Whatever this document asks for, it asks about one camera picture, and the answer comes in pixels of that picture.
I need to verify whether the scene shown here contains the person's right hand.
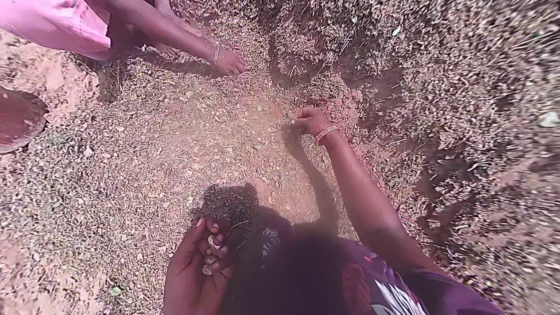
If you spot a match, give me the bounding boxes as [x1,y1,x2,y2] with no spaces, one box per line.
[291,107,335,146]

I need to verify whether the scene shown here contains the person's left hand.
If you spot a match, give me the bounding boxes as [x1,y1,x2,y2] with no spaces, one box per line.
[164,217,233,315]

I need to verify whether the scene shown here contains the person's body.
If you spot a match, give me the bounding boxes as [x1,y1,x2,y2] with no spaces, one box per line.
[222,215,505,315]

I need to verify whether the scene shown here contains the reddish round basin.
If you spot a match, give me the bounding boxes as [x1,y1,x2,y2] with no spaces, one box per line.
[0,86,49,155]

